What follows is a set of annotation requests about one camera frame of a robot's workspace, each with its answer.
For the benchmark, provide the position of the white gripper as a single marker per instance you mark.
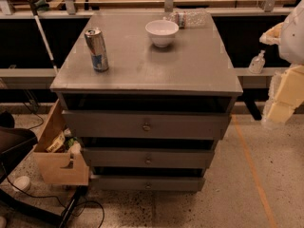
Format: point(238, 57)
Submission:
point(293, 38)

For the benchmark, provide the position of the silver blue redbull can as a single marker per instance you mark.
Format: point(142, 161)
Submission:
point(96, 44)

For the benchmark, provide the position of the hand sanitizer pump bottle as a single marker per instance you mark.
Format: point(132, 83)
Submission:
point(257, 63)

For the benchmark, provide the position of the clear plastic water bottle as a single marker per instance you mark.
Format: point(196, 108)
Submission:
point(188, 19)

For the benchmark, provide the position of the white ceramic bowl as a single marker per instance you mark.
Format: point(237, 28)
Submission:
point(161, 32)

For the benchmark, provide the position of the grey drawer cabinet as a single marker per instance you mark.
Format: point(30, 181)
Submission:
point(194, 75)

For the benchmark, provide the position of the top grey drawer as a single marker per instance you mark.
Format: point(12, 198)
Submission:
point(123, 124)

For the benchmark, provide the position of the grey drawer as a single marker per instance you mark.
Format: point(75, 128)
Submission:
point(123, 124)
point(147, 157)
point(108, 182)

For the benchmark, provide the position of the middle grey drawer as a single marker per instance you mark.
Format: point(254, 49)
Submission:
point(147, 157)

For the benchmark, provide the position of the bottom grey drawer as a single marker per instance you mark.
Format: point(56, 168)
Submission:
point(108, 182)

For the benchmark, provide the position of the snack packages in crate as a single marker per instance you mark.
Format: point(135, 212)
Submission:
point(64, 142)

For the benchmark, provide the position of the wooden crate box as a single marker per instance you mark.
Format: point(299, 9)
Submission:
point(60, 167)

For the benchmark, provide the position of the white stick pole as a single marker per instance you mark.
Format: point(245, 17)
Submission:
point(44, 38)

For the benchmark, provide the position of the white round floor cap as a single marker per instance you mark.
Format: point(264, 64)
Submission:
point(22, 184)

